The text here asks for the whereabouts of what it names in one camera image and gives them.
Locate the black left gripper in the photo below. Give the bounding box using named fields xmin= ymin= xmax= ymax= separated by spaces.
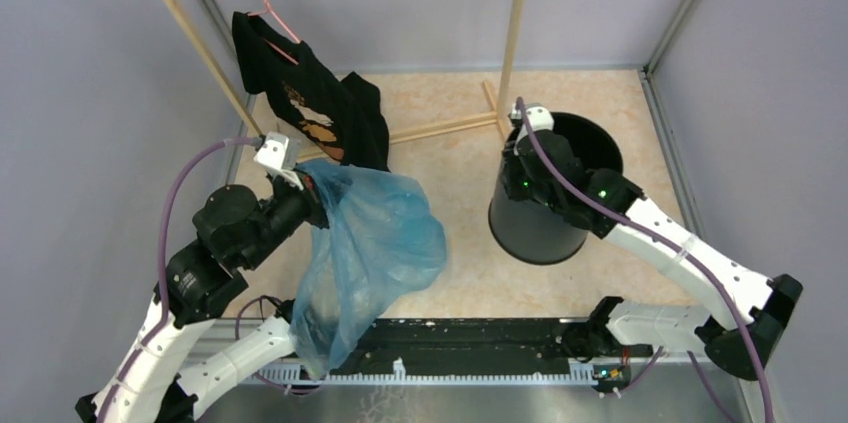
xmin=242 ymin=160 xmax=355 ymax=268

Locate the black round trash bin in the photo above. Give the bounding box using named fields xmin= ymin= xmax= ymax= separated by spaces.
xmin=488 ymin=112 xmax=624 ymax=266

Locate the blue plastic trash bag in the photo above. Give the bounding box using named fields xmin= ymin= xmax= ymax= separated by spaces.
xmin=290 ymin=160 xmax=448 ymax=379

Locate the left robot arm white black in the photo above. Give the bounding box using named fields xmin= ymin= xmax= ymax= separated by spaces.
xmin=75 ymin=170 xmax=328 ymax=422

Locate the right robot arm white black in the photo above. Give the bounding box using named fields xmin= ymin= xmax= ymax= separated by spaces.
xmin=488 ymin=130 xmax=804 ymax=381

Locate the black printed t-shirt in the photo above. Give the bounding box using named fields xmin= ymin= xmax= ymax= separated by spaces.
xmin=231 ymin=12 xmax=389 ymax=171

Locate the pink clothes hanger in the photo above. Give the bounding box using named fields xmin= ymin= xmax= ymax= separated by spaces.
xmin=243 ymin=0 xmax=304 ymax=66

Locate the wooden clothes rack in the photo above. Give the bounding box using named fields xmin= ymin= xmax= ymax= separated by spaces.
xmin=162 ymin=0 xmax=525 ymax=144

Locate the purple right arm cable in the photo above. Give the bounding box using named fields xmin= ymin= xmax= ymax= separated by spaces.
xmin=515 ymin=97 xmax=776 ymax=423

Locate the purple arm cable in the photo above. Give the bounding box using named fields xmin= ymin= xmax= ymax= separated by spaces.
xmin=515 ymin=97 xmax=776 ymax=423
xmin=95 ymin=136 xmax=266 ymax=423

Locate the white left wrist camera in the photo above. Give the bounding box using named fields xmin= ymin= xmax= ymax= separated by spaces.
xmin=253 ymin=132 xmax=304 ymax=190

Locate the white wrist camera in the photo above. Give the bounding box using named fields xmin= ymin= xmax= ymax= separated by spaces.
xmin=509 ymin=104 xmax=555 ymax=143
xmin=253 ymin=132 xmax=304 ymax=190

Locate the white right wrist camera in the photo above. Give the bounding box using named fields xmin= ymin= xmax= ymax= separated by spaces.
xmin=509 ymin=104 xmax=555 ymax=143

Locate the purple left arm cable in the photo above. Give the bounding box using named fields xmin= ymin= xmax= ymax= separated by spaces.
xmin=95 ymin=136 xmax=266 ymax=423

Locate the metal corner frame left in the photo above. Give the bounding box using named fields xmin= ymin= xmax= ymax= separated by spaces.
xmin=177 ymin=0 xmax=260 ymax=319

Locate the metal corner frame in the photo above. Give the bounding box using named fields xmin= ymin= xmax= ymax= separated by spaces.
xmin=177 ymin=0 xmax=260 ymax=319
xmin=638 ymin=0 xmax=705 ymax=236

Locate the metal corner frame right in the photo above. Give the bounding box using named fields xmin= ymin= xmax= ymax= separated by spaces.
xmin=638 ymin=0 xmax=705 ymax=236

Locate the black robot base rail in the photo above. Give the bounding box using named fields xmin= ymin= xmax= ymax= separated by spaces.
xmin=165 ymin=315 xmax=713 ymax=388

